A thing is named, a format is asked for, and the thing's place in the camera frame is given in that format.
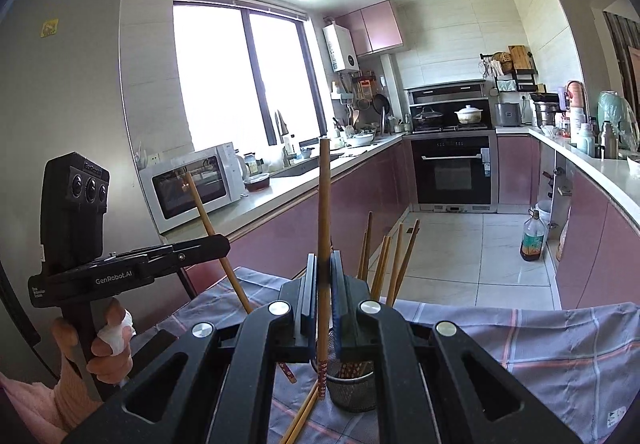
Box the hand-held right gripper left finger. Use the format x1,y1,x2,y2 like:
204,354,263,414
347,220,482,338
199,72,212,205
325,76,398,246
62,253,318,444

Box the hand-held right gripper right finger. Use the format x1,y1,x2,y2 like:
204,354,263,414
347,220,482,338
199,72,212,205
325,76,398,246
331,250,583,444

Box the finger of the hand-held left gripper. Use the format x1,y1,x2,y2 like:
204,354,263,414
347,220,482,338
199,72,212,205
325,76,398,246
150,235,232,275

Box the black mesh utensil holder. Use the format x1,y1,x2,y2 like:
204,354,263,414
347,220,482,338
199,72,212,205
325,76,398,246
310,356,377,412

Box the pile of wooden chopsticks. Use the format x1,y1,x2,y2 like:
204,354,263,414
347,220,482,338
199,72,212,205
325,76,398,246
277,381,321,444

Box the person's left hand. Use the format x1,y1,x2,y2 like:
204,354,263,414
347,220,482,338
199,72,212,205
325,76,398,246
50,298,137,400

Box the white microwave oven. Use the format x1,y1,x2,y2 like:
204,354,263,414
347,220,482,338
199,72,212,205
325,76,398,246
137,142,246,235

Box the grey refrigerator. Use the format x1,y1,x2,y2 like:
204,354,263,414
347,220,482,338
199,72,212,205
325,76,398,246
0,0,166,375

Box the pink kitchen base cabinets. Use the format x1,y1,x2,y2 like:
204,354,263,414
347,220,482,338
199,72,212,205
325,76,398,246
497,131,640,309
160,136,413,295

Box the metal kitchen faucet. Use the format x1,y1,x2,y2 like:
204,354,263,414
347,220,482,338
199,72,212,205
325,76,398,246
274,110,296,165

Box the kitchen window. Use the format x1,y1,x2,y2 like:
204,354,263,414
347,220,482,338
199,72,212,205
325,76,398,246
172,0,328,155

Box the built-in black oven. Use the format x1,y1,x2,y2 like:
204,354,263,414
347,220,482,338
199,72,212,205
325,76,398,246
404,82,501,215

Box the cooking oil bottle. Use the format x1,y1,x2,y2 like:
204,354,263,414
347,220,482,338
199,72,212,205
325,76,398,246
519,209,547,263

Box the grey checked tablecloth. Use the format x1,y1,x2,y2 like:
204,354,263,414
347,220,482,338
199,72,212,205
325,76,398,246
160,266,640,444

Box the black wok with lid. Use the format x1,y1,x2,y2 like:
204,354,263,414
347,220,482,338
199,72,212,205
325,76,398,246
411,106,445,129

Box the white water heater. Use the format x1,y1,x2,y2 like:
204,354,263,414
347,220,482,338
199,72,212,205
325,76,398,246
322,21,361,73

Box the white ceramic pot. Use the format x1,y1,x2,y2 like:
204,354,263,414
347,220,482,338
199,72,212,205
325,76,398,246
454,104,483,125

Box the silver countertop appliance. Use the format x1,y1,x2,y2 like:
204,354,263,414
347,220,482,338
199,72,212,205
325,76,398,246
495,102,522,128

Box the pale green bottle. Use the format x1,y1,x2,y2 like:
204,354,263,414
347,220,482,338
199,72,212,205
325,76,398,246
577,124,596,157

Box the dark thermos flask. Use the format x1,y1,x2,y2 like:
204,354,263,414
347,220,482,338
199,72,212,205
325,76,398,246
600,121,618,159

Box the pink kettle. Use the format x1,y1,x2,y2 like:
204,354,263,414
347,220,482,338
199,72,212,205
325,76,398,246
565,80,587,112

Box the green plastic-wrapped jar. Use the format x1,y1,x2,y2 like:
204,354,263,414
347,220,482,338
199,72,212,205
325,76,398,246
597,90,638,159

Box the pink wall cabinet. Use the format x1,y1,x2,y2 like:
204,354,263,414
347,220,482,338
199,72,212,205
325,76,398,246
335,0,406,58

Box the wall rack with kitchenware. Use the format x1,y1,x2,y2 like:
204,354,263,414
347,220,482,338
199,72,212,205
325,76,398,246
480,45,541,93

